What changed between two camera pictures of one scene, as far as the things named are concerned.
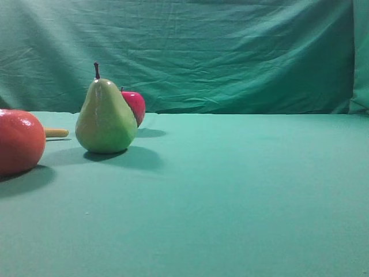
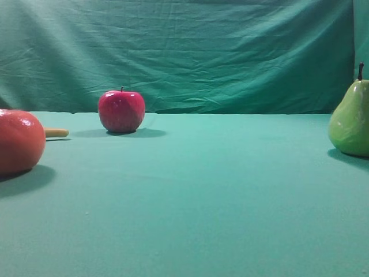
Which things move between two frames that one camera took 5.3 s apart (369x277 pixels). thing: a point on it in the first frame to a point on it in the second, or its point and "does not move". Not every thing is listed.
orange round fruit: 22,140 does not move
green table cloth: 195,195 does not move
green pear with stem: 106,122 to 349,124
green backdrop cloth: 286,57 does not move
